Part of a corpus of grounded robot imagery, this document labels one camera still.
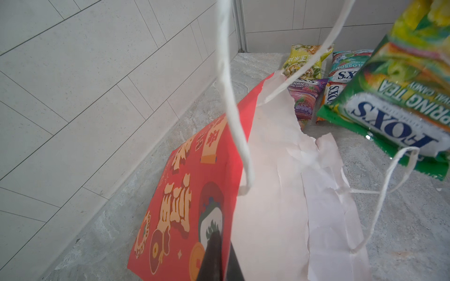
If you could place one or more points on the teal cherry mint candy packet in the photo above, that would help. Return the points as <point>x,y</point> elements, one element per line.
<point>346,64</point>

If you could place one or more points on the left aluminium corner rail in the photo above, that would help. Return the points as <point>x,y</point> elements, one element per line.
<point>240,25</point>

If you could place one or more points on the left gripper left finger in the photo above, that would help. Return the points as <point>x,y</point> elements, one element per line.
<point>211,268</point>

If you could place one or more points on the yellow green snack packet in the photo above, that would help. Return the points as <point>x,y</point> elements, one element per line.
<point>299,55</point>

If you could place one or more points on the purple raspberry candy packet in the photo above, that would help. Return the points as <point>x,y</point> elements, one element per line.
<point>305,94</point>

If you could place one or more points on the red paper gift bag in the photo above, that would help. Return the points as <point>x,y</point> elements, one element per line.
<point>279,196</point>

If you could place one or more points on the green spring tea candy packet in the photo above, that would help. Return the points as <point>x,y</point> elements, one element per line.
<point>401,96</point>

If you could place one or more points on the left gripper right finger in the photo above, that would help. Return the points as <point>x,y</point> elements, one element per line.
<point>234,272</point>

